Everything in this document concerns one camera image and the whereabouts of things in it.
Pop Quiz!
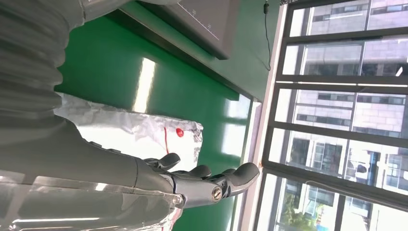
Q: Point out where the dark green table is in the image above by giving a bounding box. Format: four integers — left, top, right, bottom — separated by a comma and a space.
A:
106, 0, 283, 102

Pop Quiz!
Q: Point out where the glass window dark frame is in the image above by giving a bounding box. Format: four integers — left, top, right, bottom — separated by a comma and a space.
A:
255, 0, 408, 231

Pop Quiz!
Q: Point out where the aluminium conveyor frame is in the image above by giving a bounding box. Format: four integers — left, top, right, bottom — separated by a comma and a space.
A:
231, 99, 267, 231

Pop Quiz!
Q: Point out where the dark grey scanner platform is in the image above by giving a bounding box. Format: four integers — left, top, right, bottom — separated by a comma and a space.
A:
119, 0, 241, 61

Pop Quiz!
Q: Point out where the green conveyor belt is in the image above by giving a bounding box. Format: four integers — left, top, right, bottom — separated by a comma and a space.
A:
54, 16, 253, 231

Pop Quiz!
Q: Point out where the thin black cable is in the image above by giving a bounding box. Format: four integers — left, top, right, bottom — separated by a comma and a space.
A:
263, 0, 272, 71

